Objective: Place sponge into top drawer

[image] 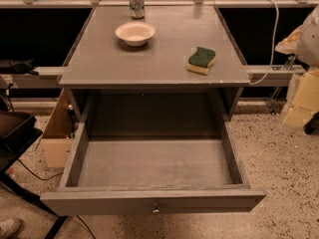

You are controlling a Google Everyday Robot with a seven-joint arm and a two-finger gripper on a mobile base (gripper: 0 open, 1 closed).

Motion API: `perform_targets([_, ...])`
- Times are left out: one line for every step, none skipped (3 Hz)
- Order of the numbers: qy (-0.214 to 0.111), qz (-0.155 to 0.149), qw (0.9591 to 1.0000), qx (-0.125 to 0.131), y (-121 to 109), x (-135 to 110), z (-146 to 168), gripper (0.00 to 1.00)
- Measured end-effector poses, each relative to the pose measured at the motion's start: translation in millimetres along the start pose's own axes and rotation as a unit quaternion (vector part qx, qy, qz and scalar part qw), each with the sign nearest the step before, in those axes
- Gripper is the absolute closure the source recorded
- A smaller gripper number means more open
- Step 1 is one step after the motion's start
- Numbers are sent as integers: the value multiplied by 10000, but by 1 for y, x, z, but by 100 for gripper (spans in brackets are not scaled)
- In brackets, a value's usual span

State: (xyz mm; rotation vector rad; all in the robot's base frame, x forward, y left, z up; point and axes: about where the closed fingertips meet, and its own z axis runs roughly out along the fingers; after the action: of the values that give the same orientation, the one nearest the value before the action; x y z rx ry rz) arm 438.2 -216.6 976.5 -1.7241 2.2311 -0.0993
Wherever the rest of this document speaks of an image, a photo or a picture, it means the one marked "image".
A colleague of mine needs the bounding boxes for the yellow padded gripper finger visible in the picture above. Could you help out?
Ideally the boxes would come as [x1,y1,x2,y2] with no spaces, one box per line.
[282,71,319,128]

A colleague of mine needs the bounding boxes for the green and yellow sponge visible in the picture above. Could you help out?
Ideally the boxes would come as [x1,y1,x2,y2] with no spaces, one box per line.
[186,47,216,76]

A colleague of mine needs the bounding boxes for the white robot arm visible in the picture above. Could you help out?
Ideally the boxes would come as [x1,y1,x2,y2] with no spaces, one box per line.
[275,6,319,128]

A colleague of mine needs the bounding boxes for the grey wooden drawer cabinet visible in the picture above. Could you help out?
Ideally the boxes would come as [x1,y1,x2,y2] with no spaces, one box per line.
[61,8,245,140]

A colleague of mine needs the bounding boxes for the open grey top drawer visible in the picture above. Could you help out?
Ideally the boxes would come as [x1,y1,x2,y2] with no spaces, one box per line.
[40,93,267,217]

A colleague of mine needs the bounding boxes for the round metal drawer knob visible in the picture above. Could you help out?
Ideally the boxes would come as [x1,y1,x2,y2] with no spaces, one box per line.
[152,208,160,215]

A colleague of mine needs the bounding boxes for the white ceramic bowl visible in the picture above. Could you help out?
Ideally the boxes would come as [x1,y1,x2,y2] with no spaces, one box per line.
[116,22,156,47]

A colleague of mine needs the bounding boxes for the green white soda can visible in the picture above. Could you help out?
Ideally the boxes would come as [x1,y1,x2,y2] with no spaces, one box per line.
[129,0,145,19]

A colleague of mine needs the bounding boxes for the cardboard box beside cabinet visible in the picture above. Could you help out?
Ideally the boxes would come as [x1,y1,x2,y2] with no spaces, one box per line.
[41,90,78,168]

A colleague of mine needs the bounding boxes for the black tray stand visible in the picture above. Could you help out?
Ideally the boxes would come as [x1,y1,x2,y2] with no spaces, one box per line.
[0,111,67,239]

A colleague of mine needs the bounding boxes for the white shoe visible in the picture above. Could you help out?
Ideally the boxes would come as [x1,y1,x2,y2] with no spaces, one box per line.
[0,218,21,239]

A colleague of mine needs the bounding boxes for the metal railing frame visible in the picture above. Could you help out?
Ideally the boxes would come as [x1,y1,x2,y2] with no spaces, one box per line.
[1,0,318,86]

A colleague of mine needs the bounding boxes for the white hanging cable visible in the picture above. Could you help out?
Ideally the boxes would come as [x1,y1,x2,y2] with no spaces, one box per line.
[249,0,281,86]

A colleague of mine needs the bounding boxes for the black floor cable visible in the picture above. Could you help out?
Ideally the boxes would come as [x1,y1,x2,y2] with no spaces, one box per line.
[16,157,98,239]

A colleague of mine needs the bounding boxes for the black bag on rail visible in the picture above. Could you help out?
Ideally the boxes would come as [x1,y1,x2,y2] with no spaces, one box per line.
[0,60,38,75]

